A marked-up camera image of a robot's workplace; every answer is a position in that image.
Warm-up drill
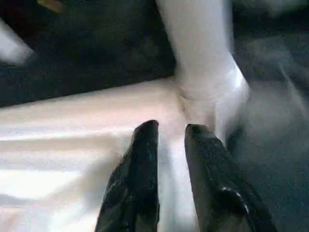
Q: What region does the small yellow label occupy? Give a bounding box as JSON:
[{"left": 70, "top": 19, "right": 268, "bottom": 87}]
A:
[{"left": 37, "top": 0, "right": 63, "bottom": 13}]

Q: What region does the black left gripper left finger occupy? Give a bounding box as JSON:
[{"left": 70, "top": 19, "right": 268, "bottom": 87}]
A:
[{"left": 94, "top": 120, "right": 160, "bottom": 232}]

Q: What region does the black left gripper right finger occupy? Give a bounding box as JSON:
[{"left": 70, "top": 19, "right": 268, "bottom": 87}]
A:
[{"left": 184, "top": 123, "right": 278, "bottom": 232}]

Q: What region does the flat white board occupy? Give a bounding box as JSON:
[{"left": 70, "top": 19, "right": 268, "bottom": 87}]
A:
[{"left": 0, "top": 18, "right": 34, "bottom": 65}]

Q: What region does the white plastic table top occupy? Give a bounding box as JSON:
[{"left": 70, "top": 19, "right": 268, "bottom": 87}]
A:
[{"left": 0, "top": 77, "right": 252, "bottom": 232}]

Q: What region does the black mat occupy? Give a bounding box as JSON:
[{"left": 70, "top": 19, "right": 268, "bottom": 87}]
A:
[{"left": 0, "top": 0, "right": 309, "bottom": 232}]

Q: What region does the white plastic table leg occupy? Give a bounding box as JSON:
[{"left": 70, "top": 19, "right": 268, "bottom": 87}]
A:
[{"left": 155, "top": 0, "right": 251, "bottom": 102}]

